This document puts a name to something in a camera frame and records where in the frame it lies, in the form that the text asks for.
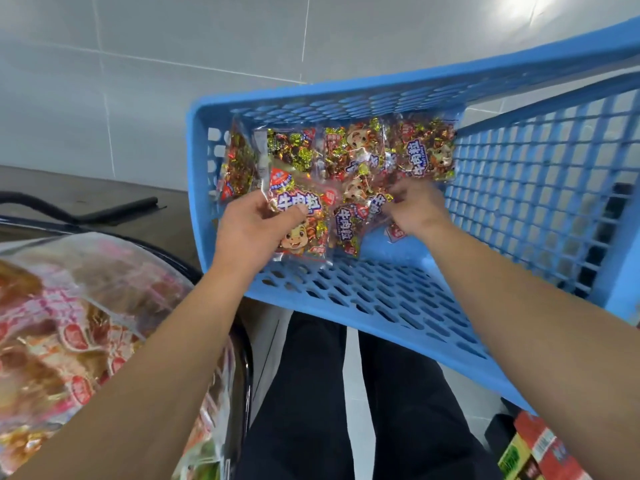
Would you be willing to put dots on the person's right hand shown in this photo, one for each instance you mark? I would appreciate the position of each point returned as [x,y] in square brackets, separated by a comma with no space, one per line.
[420,207]

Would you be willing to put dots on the person's left hand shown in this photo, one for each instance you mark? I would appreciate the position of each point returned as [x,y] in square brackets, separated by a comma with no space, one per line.
[250,235]

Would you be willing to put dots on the handful of red snack packets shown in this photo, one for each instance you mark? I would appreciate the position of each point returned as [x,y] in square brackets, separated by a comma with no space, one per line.
[300,210]

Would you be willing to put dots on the clear acrylic snack shelves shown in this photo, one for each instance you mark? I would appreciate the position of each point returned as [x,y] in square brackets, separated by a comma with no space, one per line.
[170,260]

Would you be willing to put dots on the blue plastic shopping basket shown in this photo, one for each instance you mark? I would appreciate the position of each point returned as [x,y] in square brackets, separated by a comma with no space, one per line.
[540,165]

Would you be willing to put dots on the person's right forearm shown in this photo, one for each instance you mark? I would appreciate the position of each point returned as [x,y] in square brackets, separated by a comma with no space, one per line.
[550,345]

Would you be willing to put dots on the person's black clothing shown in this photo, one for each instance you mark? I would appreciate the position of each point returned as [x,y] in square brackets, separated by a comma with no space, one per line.
[300,415]

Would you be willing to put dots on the black pole rod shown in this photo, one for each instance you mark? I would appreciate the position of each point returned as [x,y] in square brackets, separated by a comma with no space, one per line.
[70,208]

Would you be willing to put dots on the pile of pink-label meat packets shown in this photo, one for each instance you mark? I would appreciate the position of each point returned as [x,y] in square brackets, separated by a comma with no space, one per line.
[60,345]

